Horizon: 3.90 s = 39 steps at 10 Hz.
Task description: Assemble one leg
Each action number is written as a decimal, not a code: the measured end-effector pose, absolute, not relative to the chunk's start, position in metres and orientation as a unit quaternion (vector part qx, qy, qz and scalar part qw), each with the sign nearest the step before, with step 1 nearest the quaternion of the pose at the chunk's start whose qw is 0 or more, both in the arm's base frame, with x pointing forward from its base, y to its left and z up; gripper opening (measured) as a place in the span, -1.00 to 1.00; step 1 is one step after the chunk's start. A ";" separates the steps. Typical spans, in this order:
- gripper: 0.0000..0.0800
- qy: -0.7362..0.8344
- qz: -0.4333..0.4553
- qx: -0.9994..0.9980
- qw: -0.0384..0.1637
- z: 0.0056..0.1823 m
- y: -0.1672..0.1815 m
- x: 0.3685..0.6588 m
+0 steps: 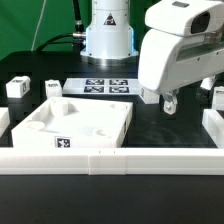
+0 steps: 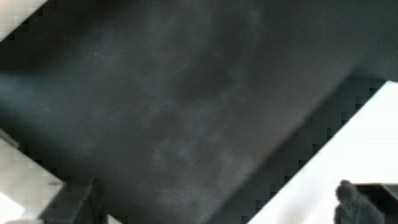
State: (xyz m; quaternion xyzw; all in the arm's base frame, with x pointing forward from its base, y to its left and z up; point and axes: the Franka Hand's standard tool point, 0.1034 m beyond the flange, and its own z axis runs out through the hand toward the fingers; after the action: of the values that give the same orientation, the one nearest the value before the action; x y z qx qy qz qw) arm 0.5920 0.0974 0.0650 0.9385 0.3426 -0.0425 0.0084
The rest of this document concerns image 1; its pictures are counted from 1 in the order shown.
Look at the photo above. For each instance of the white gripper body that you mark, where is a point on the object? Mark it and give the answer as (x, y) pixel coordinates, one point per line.
(185, 44)

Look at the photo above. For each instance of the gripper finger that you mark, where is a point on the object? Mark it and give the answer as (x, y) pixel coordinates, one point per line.
(170, 102)
(204, 90)

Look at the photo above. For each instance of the white square tabletop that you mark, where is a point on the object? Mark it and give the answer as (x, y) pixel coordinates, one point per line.
(63, 122)

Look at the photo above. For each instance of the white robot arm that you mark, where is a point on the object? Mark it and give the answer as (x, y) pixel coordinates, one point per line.
(109, 37)

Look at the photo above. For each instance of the white left fence piece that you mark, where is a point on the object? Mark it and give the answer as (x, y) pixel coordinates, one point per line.
(4, 119)

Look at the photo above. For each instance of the white front fence bar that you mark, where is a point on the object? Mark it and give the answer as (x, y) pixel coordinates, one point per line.
(118, 161)

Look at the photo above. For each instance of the white marker base plate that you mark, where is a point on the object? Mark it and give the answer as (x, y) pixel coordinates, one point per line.
(100, 86)

